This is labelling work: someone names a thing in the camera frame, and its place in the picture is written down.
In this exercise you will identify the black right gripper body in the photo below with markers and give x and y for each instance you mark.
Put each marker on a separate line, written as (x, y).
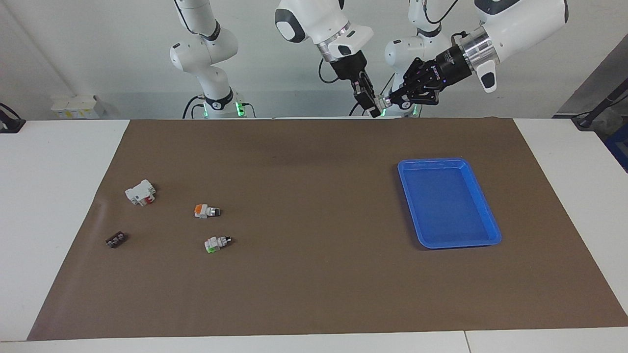
(351, 66)

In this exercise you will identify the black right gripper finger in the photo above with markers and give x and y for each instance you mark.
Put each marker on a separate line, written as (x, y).
(364, 93)
(375, 110)

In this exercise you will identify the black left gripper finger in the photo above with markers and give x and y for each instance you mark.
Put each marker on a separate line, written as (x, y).
(403, 93)
(419, 101)

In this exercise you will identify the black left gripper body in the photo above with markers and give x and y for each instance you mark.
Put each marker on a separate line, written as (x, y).
(436, 73)

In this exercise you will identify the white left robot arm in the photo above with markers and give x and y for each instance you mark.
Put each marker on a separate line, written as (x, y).
(520, 24)

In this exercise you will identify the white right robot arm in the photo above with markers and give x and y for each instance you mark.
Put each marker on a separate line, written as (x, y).
(211, 54)

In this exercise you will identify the blue plastic tray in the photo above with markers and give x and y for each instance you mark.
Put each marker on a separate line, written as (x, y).
(449, 203)

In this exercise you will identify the black stand pole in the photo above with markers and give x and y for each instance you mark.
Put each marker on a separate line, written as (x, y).
(596, 110)

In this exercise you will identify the brown table mat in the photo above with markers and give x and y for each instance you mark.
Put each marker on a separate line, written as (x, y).
(319, 274)

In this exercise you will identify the blue crate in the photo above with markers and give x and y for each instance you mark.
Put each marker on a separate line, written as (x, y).
(619, 152)

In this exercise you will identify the white block red mark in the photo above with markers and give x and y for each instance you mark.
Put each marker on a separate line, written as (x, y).
(140, 192)

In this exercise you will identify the white box yellow label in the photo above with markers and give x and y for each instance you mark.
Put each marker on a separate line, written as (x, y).
(78, 107)

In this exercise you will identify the small dark brown component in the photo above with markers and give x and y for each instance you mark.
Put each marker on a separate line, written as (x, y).
(116, 239)

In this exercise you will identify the white switch orange block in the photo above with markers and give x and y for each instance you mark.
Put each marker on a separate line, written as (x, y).
(206, 211)

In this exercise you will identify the white switch green block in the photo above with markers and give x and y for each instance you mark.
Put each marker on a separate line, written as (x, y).
(216, 243)

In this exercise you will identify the black clamp mount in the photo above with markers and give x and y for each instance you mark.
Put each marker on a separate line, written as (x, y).
(10, 122)

